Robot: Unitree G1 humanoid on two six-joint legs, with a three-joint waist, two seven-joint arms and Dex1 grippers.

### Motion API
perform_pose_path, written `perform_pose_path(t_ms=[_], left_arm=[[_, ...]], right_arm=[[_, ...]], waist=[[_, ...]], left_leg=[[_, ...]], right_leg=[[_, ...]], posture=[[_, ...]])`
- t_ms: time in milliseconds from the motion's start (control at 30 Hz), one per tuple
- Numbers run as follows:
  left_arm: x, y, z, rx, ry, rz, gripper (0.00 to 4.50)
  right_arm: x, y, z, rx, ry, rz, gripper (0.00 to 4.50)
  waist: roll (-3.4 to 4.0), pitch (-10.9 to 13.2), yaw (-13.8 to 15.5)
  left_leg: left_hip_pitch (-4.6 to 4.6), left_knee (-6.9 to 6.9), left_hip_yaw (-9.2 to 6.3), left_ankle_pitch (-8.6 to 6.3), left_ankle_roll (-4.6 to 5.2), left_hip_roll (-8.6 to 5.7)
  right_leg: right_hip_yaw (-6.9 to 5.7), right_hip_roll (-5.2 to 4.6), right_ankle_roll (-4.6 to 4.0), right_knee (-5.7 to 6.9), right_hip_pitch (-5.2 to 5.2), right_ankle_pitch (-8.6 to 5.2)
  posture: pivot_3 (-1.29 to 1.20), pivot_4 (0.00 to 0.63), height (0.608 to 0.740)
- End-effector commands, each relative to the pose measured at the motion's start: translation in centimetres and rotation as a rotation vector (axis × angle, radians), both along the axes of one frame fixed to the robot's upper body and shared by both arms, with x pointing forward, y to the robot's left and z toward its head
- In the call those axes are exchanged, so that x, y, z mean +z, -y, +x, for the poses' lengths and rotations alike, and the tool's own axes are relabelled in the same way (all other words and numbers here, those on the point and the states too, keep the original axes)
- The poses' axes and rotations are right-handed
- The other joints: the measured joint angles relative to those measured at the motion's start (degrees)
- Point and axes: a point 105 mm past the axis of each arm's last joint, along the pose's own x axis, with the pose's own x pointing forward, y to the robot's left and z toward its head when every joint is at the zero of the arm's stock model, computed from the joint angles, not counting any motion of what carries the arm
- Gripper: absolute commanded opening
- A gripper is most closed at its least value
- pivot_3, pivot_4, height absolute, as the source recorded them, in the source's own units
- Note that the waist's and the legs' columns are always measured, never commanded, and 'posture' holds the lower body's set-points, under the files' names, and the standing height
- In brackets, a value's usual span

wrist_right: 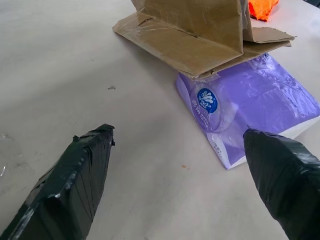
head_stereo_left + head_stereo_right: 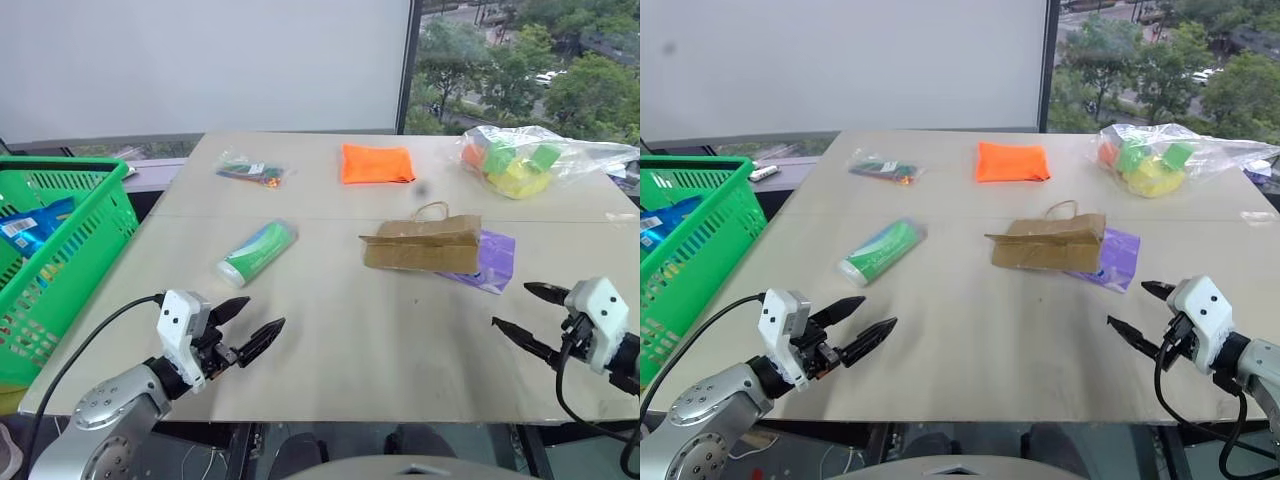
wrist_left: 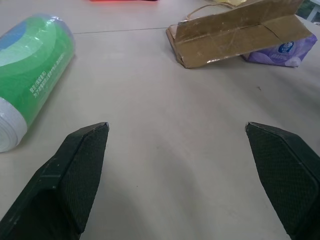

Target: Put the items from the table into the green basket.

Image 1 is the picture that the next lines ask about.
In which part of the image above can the purple tissue pack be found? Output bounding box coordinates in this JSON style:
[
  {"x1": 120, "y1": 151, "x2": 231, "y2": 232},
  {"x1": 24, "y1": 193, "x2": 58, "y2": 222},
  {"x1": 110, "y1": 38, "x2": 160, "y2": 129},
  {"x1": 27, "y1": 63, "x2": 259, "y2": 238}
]
[{"x1": 175, "y1": 52, "x2": 320, "y2": 171}]

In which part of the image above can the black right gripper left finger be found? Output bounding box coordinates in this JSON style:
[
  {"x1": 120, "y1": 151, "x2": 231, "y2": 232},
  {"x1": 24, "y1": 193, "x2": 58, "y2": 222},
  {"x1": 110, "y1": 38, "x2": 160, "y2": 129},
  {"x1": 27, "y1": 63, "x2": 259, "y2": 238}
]
[{"x1": 0, "y1": 123, "x2": 116, "y2": 240}]

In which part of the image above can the orange snack bag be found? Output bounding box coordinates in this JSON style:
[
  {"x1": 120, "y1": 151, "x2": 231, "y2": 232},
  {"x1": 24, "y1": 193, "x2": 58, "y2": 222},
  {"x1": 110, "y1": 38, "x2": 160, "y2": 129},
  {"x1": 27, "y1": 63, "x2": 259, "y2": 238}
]
[{"x1": 247, "y1": 0, "x2": 281, "y2": 22}]

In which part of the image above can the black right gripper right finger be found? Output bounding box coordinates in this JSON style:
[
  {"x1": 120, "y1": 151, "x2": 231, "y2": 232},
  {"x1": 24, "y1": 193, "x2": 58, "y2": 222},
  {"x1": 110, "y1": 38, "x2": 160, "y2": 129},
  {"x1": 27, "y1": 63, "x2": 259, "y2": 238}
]
[{"x1": 242, "y1": 127, "x2": 320, "y2": 240}]

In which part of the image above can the brown cardboard box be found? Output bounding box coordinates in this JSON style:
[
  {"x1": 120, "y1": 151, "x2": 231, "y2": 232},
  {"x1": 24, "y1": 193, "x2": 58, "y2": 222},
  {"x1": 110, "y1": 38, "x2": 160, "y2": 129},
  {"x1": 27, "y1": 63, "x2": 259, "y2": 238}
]
[{"x1": 111, "y1": 0, "x2": 298, "y2": 79}]

